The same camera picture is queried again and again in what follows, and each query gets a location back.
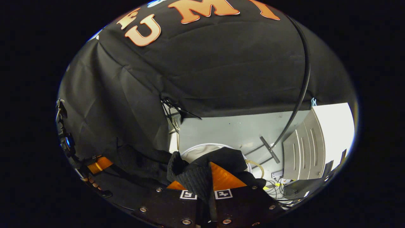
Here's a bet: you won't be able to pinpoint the black clothes rack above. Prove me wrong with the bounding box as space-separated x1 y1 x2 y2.
244 16 312 168

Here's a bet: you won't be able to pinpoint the white laundry hamper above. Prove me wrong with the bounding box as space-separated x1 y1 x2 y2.
180 143 253 174

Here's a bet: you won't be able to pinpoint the black cables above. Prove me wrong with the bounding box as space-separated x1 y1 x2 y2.
161 98 203 133

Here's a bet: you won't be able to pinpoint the grey ribbed metal panel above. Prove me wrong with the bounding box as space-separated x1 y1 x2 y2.
283 108 326 181

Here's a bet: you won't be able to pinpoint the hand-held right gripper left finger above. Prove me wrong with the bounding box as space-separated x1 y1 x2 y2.
131 180 204 228

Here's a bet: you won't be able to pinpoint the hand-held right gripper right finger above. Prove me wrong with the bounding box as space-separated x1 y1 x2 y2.
207 161 287 228

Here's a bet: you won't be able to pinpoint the clear tube loop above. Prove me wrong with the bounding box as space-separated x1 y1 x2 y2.
245 159 265 178

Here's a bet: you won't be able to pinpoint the black knit garment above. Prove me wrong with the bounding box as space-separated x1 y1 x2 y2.
92 144 267 203

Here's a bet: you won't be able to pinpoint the dark floor equipment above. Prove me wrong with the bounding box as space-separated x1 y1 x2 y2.
283 149 347 203

